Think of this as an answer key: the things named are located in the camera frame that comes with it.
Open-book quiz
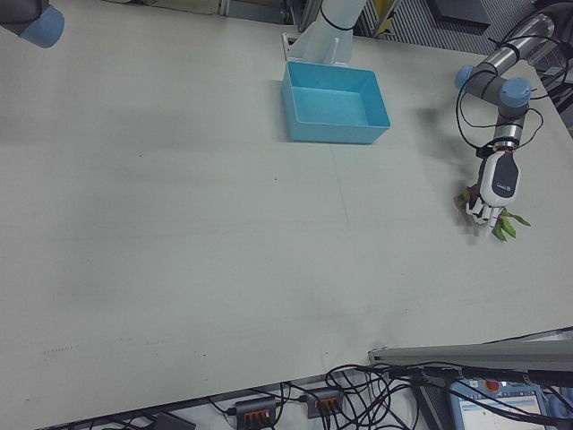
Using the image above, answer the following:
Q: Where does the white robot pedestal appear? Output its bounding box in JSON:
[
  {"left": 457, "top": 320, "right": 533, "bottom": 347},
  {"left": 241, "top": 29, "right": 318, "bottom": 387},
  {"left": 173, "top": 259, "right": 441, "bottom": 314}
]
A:
[{"left": 281, "top": 0, "right": 368, "bottom": 68}]

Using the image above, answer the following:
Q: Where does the teach pendant with red button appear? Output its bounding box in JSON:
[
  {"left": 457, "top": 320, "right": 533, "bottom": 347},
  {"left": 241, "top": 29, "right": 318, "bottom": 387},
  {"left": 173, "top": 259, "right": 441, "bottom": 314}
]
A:
[{"left": 447, "top": 375, "right": 573, "bottom": 430}]

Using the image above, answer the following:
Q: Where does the grey USB hub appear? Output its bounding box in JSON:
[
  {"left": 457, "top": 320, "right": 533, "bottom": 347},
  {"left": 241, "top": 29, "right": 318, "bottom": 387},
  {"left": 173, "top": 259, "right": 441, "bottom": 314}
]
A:
[
  {"left": 235, "top": 396, "right": 279, "bottom": 425},
  {"left": 306, "top": 387, "right": 344, "bottom": 418}
]

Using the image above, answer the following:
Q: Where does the light blue plastic bin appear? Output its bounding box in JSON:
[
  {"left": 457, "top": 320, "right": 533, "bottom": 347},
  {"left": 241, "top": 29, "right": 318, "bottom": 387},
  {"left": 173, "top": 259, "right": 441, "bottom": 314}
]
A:
[{"left": 280, "top": 61, "right": 392, "bottom": 146}]

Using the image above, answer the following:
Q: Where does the pink dragon fruit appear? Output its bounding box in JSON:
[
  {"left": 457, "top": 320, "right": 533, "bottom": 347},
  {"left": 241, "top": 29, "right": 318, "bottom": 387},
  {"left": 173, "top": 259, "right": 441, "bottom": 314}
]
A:
[{"left": 454, "top": 183, "right": 533, "bottom": 244}]

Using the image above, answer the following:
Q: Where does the aluminium profile post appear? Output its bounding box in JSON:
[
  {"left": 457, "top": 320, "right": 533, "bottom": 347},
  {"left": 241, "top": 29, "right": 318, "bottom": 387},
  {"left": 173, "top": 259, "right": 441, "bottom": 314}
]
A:
[{"left": 368, "top": 329, "right": 573, "bottom": 373}]

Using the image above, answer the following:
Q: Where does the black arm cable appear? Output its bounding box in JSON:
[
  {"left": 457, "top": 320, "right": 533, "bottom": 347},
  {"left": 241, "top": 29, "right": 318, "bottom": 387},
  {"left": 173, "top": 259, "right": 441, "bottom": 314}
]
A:
[{"left": 455, "top": 0, "right": 573, "bottom": 158}]

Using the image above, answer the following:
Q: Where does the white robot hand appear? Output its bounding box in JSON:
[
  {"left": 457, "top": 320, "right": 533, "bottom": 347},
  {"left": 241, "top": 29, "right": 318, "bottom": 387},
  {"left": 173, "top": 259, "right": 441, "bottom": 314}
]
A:
[{"left": 465, "top": 150, "right": 523, "bottom": 230}]

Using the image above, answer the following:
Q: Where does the black cable tangle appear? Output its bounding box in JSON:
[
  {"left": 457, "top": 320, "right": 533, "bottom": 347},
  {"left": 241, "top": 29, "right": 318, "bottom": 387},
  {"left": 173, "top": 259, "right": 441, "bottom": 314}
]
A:
[{"left": 210, "top": 365, "right": 449, "bottom": 430}]

